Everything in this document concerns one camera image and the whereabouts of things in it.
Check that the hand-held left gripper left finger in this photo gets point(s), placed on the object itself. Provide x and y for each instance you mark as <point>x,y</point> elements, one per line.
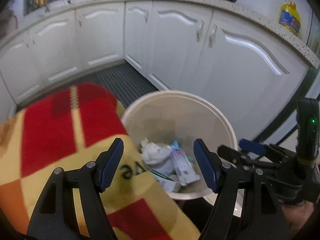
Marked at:
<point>112,165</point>

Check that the person's right hand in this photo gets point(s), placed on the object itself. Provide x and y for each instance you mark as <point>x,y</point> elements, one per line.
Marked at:
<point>300,217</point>

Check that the red yellow printed blanket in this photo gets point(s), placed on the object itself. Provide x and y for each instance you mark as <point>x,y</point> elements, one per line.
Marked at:
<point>50,142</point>

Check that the yellow cooking oil bottle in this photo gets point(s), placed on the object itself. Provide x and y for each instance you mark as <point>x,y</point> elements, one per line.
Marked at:
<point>290,18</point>

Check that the blue white toothpaste box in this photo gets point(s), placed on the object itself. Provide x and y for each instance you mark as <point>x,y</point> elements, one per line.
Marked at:
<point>183,167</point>

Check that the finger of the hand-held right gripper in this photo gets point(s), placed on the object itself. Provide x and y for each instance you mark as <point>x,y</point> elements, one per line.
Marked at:
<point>251,145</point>
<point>232,153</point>

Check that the cream plastic bin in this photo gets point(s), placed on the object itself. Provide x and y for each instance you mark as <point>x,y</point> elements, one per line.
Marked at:
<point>175,115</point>

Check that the green white drink carton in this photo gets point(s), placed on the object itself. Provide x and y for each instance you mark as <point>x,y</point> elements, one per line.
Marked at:
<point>170,186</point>

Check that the white lower kitchen cabinets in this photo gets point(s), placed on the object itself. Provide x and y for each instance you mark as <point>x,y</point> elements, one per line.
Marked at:
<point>175,42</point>

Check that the white tissue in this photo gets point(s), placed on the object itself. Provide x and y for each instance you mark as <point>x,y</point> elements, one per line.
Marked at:
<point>155,152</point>

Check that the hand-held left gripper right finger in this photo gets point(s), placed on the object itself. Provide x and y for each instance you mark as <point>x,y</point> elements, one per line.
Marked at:
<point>203,165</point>

